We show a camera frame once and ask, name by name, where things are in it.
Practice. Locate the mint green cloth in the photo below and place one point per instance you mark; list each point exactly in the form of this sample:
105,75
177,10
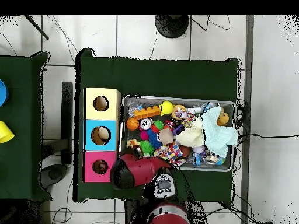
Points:
219,135

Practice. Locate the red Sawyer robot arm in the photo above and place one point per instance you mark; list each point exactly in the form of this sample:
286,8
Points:
140,170

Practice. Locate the silver mesh bin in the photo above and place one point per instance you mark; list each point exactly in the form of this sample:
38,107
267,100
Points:
133,133

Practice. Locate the wooden three-hole box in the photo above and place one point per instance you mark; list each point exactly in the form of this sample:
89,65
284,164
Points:
93,140

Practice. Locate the orange toy block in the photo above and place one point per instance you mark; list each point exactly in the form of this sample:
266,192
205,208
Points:
146,113

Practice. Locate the orange toy basketball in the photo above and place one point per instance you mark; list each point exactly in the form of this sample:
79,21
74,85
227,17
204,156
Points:
132,124

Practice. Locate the beige cardboard block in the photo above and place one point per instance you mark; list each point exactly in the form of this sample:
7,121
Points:
166,136

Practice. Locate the yellow ball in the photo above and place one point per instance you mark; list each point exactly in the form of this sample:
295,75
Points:
166,108

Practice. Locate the green spiky ball toy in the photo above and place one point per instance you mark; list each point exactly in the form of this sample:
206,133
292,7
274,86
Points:
147,147

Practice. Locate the polka dot cloth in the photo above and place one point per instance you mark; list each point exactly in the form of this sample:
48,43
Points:
168,151

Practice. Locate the cream white cloth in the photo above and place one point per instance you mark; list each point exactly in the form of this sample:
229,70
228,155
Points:
191,136

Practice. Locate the orange plush toy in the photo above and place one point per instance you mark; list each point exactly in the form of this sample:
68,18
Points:
223,118

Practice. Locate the black upright panel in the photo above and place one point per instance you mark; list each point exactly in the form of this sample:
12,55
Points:
67,116

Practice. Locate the black round stand base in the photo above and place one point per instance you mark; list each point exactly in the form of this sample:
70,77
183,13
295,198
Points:
171,25

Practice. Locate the dark green side tablecloth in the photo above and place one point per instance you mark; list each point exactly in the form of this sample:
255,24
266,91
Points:
21,151

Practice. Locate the yellow cup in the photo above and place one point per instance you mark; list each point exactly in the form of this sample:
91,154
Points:
4,133

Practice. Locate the black rod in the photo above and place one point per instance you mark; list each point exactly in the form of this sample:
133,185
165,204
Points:
37,27

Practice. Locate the blue cup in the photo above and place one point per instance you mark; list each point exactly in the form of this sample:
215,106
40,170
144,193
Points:
2,93

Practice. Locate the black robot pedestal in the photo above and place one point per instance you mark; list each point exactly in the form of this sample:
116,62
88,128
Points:
132,214

